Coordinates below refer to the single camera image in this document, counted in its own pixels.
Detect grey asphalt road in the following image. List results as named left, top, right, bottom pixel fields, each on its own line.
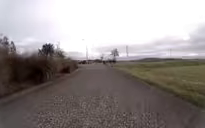
left=0, top=63, right=205, bottom=128

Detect dark round tree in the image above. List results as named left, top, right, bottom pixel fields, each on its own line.
left=38, top=42, right=66, bottom=60

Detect distant low hills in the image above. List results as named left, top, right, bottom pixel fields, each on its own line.
left=129, top=56, right=205, bottom=63

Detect green grass field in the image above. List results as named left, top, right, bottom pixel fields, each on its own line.
left=110, top=59, right=205, bottom=110

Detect brown hedge of bushes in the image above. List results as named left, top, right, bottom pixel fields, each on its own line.
left=0, top=46, right=80, bottom=100

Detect pale kerb strip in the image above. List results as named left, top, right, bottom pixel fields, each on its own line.
left=0, top=68, right=80, bottom=109

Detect group of tall trees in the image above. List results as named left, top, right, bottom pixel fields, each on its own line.
left=0, top=30, right=17, bottom=56

